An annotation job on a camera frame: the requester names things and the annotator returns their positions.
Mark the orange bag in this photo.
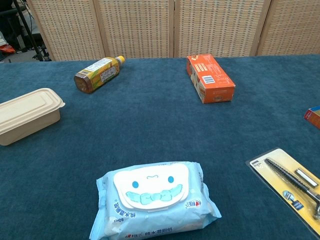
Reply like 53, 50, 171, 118
0, 44, 16, 55

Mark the yellow razor blister package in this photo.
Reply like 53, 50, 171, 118
245, 147, 320, 237

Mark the long orange carton box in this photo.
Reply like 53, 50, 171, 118
186, 53, 236, 105

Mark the woven wooden screen panel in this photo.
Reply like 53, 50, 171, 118
26, 0, 106, 62
256, 0, 320, 57
173, 0, 272, 58
93, 0, 176, 60

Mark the beige lidded food container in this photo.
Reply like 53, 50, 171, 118
0, 87, 66, 147

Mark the blue wet wipes pack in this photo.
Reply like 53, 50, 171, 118
89, 161, 222, 240

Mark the small orange-yellow snack box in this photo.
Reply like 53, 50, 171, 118
303, 105, 320, 130

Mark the black tripod stand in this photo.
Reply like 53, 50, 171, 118
11, 0, 52, 62

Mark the yellow tea bottle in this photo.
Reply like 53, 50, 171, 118
73, 55, 126, 95

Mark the blue velvet tablecloth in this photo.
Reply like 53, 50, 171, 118
0, 53, 320, 240

